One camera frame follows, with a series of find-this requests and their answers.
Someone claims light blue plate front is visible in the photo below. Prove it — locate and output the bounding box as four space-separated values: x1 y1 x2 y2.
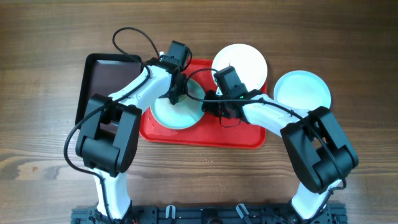
150 94 204 129

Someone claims light blue plate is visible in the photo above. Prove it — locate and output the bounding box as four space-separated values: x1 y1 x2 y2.
150 94 204 129
274 70 331 110

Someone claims white plate with stain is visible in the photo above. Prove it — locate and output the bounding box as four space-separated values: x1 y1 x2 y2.
211 44 268 91

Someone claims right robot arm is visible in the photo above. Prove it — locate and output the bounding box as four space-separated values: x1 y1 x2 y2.
202 66 359 223

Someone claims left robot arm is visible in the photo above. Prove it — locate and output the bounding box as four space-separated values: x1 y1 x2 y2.
70 41 192 223

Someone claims red plastic tray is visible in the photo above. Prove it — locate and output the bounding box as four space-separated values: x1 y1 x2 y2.
137 56 268 150

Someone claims black rectangular tray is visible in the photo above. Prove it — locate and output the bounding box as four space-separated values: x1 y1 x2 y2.
75 53 142 123

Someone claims right black cable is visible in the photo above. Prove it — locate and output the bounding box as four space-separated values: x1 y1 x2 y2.
185 68 348 224

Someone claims black cable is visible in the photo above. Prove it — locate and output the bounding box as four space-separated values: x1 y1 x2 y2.
63 26 193 224
185 68 348 224

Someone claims left black cable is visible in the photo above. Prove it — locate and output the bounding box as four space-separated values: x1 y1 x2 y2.
63 26 193 224

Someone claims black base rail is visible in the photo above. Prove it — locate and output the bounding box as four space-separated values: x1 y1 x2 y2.
70 203 348 224

